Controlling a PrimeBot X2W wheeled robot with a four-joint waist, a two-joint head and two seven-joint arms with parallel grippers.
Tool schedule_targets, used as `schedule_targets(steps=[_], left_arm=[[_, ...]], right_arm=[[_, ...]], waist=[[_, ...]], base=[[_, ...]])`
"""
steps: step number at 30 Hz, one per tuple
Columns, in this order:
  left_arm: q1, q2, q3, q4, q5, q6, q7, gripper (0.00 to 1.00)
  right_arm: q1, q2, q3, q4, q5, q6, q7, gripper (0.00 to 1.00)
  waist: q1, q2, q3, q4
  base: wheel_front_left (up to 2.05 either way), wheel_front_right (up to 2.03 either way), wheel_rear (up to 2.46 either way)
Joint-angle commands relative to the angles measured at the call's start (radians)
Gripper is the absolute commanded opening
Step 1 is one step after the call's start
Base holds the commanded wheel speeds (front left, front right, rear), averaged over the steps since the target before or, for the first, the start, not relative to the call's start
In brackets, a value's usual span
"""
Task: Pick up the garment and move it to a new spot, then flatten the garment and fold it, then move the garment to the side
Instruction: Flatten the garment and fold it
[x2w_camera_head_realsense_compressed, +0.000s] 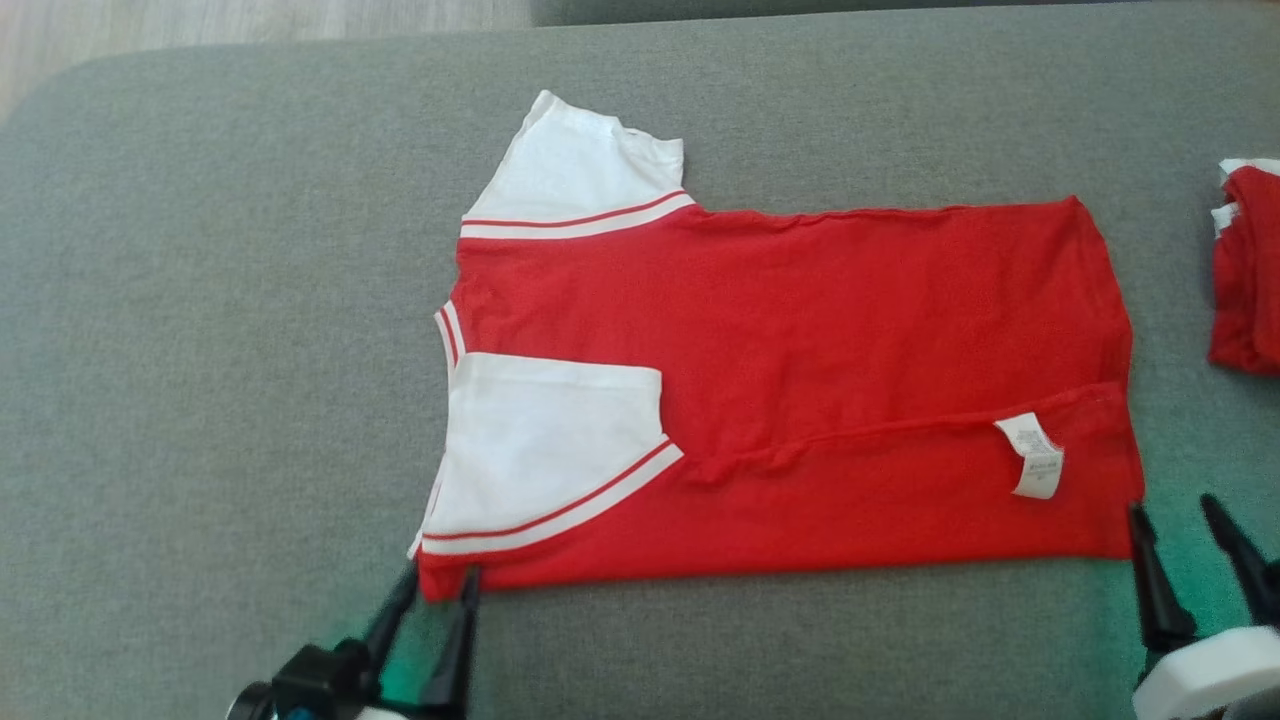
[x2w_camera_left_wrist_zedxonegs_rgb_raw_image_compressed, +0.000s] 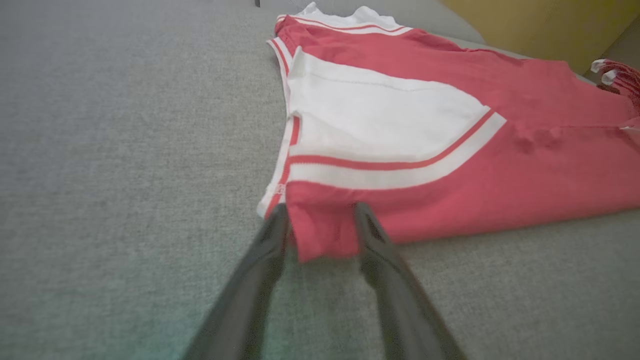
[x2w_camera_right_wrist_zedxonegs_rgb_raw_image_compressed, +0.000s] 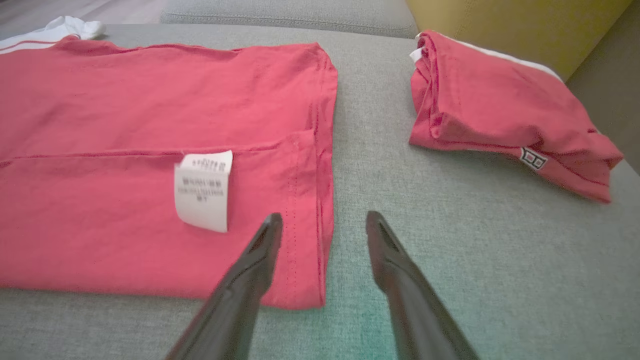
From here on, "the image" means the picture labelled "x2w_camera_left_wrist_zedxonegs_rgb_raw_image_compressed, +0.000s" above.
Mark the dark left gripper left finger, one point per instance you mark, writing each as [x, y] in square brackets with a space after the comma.
[245, 300]

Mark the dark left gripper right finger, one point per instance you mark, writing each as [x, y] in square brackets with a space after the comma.
[400, 300]

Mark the red and white jersey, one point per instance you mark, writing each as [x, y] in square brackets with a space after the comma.
[525, 130]

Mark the grey fabric sofa seat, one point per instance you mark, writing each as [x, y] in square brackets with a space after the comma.
[125, 175]

